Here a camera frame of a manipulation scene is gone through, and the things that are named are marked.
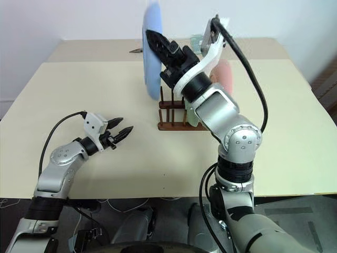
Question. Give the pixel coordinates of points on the small dark flat object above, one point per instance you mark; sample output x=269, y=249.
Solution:
x=136, y=50

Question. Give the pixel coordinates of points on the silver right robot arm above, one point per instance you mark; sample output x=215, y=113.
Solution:
x=223, y=112

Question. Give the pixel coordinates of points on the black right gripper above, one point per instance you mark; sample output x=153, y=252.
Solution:
x=181, y=64

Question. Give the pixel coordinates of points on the green plate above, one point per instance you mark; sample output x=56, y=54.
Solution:
x=190, y=118

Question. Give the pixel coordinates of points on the wooden dish rack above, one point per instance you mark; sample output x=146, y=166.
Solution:
x=173, y=127

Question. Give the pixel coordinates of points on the black box with buckle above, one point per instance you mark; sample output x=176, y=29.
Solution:
x=84, y=237

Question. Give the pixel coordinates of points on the large dark rounded shape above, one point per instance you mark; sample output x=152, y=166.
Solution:
x=158, y=245

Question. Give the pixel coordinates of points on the blue plate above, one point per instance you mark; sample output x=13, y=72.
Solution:
x=151, y=79

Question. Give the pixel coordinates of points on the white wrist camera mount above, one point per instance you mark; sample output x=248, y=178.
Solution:
x=92, y=123
x=210, y=58

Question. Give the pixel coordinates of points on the pink plate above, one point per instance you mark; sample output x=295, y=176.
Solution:
x=223, y=76

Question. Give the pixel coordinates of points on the grey rounded shape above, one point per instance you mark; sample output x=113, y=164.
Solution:
x=197, y=218
x=135, y=224

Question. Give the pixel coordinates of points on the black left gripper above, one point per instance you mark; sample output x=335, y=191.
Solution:
x=109, y=138

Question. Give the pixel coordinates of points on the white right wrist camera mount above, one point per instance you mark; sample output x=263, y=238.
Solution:
x=210, y=58

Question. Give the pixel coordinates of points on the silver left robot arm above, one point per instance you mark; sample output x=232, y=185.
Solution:
x=56, y=156

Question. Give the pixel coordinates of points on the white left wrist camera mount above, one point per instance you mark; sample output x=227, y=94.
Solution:
x=92, y=123

